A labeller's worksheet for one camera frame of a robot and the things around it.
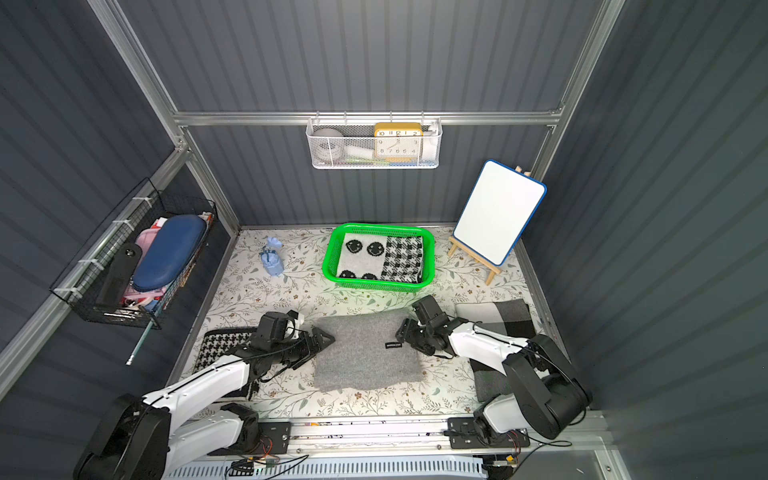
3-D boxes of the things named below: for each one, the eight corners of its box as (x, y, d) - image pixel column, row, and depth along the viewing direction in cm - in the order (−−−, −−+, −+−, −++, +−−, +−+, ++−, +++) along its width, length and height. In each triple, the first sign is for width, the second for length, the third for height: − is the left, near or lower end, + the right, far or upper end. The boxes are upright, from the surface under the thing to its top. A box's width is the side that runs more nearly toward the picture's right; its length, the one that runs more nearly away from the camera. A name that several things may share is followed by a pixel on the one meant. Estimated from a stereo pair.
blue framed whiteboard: (493, 282, 105) (528, 210, 79) (448, 249, 116) (465, 174, 89) (515, 262, 111) (554, 188, 85) (470, 231, 121) (492, 157, 95)
